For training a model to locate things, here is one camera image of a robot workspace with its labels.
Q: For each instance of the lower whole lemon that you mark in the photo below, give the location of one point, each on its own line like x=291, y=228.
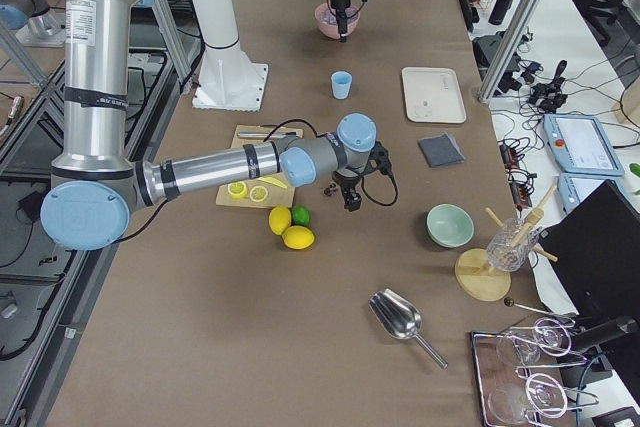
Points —
x=298, y=237

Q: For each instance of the steel muddler black tip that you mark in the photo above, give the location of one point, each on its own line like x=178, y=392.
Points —
x=264, y=135

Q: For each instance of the lemon slice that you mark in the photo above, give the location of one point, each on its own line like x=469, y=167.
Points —
x=258, y=194
x=237, y=190

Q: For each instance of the cream serving tray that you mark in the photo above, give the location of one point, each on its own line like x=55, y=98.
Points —
x=432, y=95

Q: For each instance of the mint green bowl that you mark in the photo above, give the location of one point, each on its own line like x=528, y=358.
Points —
x=449, y=225

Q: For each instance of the cut crystal glass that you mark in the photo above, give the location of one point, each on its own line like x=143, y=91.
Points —
x=504, y=253

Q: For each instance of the upper whole lemon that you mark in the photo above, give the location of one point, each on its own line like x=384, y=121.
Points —
x=279, y=220

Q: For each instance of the grey folded cloth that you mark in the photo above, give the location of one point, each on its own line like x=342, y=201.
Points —
x=441, y=150

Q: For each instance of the whole lemon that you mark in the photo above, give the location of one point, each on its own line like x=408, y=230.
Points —
x=279, y=220
x=298, y=237

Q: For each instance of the aluminium frame post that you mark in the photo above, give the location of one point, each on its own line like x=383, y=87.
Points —
x=506, y=49

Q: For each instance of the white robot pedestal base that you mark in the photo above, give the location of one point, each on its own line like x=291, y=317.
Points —
x=227, y=79

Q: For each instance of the yellow plastic knife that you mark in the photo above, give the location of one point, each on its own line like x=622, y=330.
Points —
x=274, y=181

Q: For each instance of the pink bowl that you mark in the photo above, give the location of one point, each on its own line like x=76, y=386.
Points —
x=331, y=31

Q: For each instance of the green lime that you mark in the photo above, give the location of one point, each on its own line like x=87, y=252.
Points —
x=300, y=216

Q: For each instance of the steel ice scoop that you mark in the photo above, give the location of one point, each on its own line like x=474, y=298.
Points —
x=402, y=320

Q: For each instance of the lower teach pendant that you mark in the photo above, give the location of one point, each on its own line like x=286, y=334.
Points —
x=574, y=188

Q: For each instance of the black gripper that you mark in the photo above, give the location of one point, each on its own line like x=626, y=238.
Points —
x=341, y=1
x=347, y=180

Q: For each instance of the teach pendant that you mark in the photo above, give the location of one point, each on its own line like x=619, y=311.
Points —
x=574, y=188
x=579, y=145

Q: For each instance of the upper teach pendant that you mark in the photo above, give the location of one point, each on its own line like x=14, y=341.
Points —
x=579, y=145

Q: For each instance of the lower lemon slice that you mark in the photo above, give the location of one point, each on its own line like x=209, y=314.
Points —
x=258, y=194

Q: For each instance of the mirror tray with glasses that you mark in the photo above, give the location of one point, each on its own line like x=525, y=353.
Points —
x=518, y=374

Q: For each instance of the wooden glass stand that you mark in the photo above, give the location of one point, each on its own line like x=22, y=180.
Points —
x=485, y=274

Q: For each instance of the upper lemon slice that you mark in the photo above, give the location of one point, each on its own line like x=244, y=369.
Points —
x=237, y=190

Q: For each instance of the bamboo cutting board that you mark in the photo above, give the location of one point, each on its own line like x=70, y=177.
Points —
x=277, y=196

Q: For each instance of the light blue plastic cup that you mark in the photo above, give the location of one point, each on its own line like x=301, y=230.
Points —
x=341, y=82

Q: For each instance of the black monitor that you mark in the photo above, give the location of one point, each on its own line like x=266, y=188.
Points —
x=597, y=245

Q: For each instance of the clear ice cubes pile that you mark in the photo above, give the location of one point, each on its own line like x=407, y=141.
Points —
x=326, y=16

